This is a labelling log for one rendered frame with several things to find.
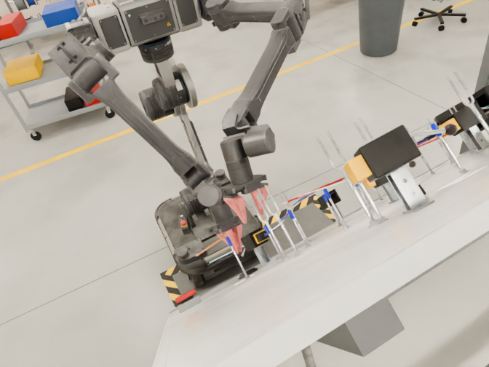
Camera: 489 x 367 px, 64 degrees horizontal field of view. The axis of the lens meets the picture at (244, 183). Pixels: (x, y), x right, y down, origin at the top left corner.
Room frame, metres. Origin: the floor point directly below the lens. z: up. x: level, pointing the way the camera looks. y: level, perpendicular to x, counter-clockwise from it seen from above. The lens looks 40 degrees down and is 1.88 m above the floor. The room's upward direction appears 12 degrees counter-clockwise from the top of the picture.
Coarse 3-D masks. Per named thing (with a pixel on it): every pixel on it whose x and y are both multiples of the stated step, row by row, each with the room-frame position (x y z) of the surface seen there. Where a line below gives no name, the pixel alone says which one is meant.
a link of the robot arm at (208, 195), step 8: (208, 168) 0.88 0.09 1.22; (200, 184) 0.79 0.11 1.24; (208, 184) 0.81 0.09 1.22; (192, 192) 0.85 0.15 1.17; (200, 192) 0.78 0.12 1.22; (208, 192) 0.78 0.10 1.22; (216, 192) 0.77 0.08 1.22; (200, 200) 0.77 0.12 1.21; (208, 200) 0.76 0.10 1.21; (216, 200) 0.76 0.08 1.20
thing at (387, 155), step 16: (400, 128) 0.35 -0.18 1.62; (448, 128) 0.35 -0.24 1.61; (368, 144) 0.34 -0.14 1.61; (384, 144) 0.34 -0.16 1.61; (400, 144) 0.33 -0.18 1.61; (368, 160) 0.33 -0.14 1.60; (384, 160) 0.32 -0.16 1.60; (400, 160) 0.32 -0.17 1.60; (400, 176) 0.32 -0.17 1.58; (400, 192) 0.31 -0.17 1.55; (416, 192) 0.30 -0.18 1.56; (416, 208) 0.28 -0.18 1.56
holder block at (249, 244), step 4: (260, 228) 0.69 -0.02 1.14; (252, 232) 0.67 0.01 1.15; (256, 232) 0.68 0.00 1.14; (244, 236) 0.68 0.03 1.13; (248, 236) 0.67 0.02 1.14; (248, 240) 0.67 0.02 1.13; (252, 240) 0.66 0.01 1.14; (264, 240) 0.66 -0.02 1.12; (268, 240) 0.66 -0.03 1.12; (244, 244) 0.68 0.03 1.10; (248, 244) 0.67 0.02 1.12; (252, 244) 0.66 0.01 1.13; (256, 244) 0.65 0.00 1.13; (260, 244) 0.65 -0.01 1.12; (248, 248) 0.67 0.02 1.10; (252, 248) 0.65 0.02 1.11
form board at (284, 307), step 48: (432, 192) 0.37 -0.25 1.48; (480, 192) 0.21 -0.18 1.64; (336, 240) 0.38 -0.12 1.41; (384, 240) 0.21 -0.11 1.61; (432, 240) 0.16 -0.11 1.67; (240, 288) 0.39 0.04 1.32; (288, 288) 0.21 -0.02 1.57; (336, 288) 0.14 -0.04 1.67; (384, 288) 0.13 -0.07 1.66; (192, 336) 0.20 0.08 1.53; (240, 336) 0.13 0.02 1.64; (288, 336) 0.11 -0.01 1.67
